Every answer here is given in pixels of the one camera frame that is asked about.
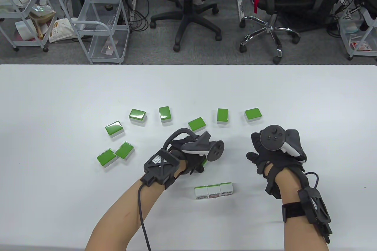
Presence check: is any red white box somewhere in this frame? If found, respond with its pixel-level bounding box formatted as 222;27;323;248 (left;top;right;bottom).
350;41;372;52

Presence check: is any white metal cart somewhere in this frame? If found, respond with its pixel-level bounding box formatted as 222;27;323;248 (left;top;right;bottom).
0;0;59;53
337;7;377;61
59;0;130;65

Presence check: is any pale teal cloth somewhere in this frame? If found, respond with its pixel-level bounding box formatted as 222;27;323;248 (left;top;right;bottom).
343;21;359;34

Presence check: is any clear plastic bag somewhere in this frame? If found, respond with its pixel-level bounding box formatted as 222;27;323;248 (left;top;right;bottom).
28;4;56;25

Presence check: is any white pink flat box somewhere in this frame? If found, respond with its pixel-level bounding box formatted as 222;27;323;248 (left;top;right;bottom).
15;19;49;41

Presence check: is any black cable bundle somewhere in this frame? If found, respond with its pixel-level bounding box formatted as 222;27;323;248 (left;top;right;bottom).
118;0;150;32
325;0;358;38

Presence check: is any black wrist strap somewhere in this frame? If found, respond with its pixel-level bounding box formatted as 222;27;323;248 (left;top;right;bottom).
282;202;307;222

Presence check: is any black white handheld controller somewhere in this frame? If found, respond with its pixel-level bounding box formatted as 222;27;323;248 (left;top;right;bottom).
260;125;307;163
163;128;225;163

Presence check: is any printed paper bag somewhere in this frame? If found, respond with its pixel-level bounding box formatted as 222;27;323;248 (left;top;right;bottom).
49;18;76;43

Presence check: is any black chair with red straps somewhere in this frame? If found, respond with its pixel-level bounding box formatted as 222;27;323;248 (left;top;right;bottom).
239;0;354;64

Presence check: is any person's right hand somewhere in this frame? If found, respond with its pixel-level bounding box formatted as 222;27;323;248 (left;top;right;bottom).
246;131;310;199

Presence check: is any row of mahjong tiles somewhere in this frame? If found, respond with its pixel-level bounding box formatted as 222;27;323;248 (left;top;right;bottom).
194;182;234;200

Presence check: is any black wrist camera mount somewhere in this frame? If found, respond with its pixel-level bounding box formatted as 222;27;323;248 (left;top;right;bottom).
140;149;181;190
297;187;333;244

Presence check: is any green mahjong tiles group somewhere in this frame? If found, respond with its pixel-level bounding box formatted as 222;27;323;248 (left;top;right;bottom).
97;106;262;168

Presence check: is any black glove wrist module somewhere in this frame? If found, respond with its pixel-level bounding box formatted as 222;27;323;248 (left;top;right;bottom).
266;179;281;199

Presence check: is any person's left hand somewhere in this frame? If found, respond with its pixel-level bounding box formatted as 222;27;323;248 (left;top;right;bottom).
168;136;209;175

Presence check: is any person's right forearm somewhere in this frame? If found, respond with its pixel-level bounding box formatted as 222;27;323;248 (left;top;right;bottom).
275;170;332;251

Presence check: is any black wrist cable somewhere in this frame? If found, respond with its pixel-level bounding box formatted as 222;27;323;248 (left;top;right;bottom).
305;172;320;190
138;183;153;251

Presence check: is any person's left forearm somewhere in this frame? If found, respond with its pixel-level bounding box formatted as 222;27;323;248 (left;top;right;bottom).
85;160;187;251

